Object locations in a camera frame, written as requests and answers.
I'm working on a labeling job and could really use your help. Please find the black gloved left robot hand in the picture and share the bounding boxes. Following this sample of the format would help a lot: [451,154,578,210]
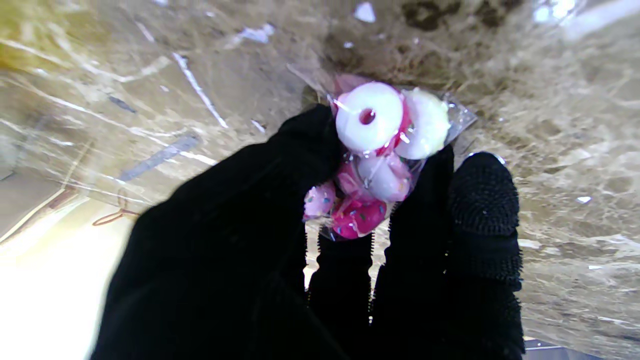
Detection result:
[90,102,526,360]

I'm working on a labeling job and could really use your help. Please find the pink white candies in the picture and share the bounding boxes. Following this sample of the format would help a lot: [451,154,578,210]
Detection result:
[287,65,478,241]

